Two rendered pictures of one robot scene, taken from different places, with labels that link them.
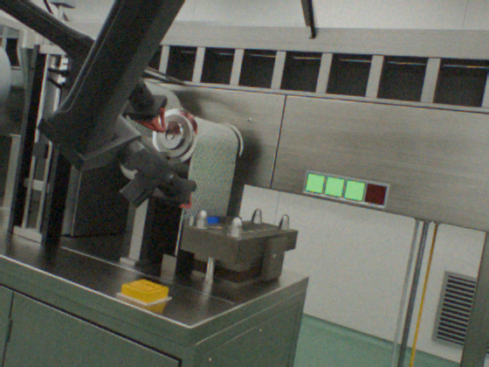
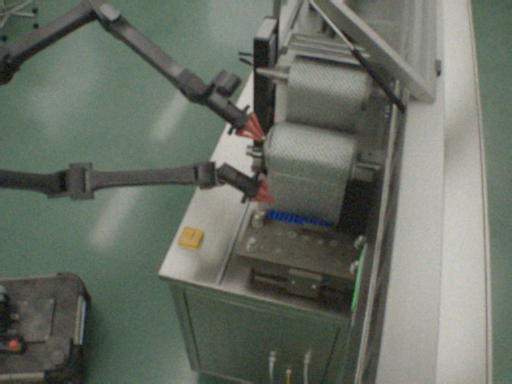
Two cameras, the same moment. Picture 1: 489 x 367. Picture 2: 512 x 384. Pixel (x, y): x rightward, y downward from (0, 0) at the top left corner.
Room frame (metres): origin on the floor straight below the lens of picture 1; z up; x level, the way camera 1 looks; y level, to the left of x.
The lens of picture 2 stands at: (0.96, -0.88, 2.30)
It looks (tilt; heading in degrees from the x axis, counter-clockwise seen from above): 49 degrees down; 76
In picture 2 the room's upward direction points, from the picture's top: 1 degrees clockwise
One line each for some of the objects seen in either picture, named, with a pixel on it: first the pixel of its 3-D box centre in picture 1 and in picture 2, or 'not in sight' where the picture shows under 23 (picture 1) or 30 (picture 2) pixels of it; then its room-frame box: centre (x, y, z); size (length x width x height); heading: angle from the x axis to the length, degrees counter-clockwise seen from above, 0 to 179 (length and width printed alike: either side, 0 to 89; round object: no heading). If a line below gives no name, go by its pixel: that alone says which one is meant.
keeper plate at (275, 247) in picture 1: (275, 258); (303, 284); (1.28, -0.12, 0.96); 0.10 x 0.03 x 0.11; 153
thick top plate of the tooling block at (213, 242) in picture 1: (245, 238); (306, 252); (1.31, -0.03, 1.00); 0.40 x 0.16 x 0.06; 153
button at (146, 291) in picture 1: (145, 291); (190, 237); (0.97, 0.17, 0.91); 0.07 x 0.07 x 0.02; 63
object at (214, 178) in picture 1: (210, 191); (304, 199); (1.33, 0.09, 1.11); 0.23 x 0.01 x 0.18; 153
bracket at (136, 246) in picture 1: (142, 206); (260, 179); (1.23, 0.25, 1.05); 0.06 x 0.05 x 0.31; 153
